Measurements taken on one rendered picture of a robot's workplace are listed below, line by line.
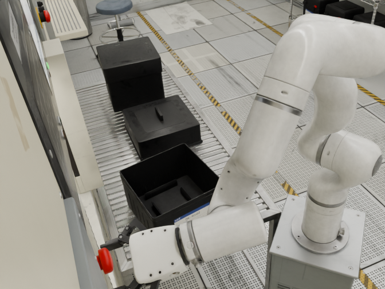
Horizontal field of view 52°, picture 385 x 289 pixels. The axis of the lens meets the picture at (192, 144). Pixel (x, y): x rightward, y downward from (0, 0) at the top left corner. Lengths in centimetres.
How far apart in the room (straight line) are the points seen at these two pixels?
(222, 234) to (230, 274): 148
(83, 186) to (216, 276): 102
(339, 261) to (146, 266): 77
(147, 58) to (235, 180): 125
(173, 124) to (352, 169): 87
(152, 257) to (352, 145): 62
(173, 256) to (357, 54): 51
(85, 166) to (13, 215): 121
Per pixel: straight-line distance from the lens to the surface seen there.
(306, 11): 454
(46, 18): 142
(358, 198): 268
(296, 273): 145
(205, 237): 75
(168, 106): 186
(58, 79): 124
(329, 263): 138
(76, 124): 132
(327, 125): 104
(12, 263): 18
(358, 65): 82
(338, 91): 96
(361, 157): 113
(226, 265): 226
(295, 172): 277
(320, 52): 74
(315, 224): 134
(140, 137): 170
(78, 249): 42
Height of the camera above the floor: 187
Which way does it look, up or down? 39 degrees down
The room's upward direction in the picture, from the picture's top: 6 degrees counter-clockwise
